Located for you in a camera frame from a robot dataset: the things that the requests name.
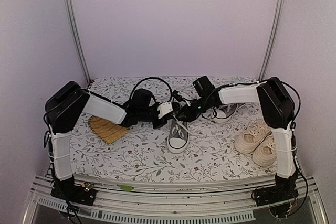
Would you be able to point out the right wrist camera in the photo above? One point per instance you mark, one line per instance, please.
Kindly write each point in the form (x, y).
(180, 96)

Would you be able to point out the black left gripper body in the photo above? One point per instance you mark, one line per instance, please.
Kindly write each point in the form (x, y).
(144, 114)

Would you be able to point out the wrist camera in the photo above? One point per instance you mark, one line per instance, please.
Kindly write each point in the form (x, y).
(164, 109)
(180, 96)

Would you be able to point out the beige sneaker outer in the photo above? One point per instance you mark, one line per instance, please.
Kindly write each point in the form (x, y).
(265, 154)

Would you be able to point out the floral patterned table mat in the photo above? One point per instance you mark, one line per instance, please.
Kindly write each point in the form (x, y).
(142, 154)

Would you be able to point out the aluminium front rail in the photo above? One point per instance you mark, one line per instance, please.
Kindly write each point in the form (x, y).
(207, 202)

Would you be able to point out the right aluminium frame post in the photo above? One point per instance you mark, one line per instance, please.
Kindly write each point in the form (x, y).
(272, 39)

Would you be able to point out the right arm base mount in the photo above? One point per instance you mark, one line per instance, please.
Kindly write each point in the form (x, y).
(284, 189)

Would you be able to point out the left aluminium frame post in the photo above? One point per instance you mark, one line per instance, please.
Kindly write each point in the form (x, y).
(76, 38)

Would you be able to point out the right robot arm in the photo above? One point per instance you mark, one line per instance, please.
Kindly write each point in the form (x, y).
(277, 106)

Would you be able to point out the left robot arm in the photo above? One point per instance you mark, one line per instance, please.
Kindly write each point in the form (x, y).
(64, 108)

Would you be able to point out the beige sneaker inner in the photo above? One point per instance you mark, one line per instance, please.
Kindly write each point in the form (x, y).
(251, 137)

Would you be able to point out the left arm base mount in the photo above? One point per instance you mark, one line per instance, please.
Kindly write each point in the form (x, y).
(84, 194)

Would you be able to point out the green tape piece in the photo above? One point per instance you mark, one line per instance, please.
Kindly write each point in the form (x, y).
(126, 188)

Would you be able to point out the beige sneaker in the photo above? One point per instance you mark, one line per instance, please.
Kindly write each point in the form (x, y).
(265, 154)
(251, 137)

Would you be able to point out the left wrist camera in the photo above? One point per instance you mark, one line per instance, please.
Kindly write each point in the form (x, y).
(164, 109)

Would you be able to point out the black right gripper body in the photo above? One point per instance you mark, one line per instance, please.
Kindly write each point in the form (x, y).
(192, 115)

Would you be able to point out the aluminium frame post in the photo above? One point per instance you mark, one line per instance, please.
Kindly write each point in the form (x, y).
(76, 38)
(272, 39)

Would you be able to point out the grey sneaker with white laces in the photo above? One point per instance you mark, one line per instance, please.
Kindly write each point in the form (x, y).
(178, 138)

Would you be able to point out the yellow bamboo fan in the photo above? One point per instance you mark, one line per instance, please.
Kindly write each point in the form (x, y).
(105, 130)

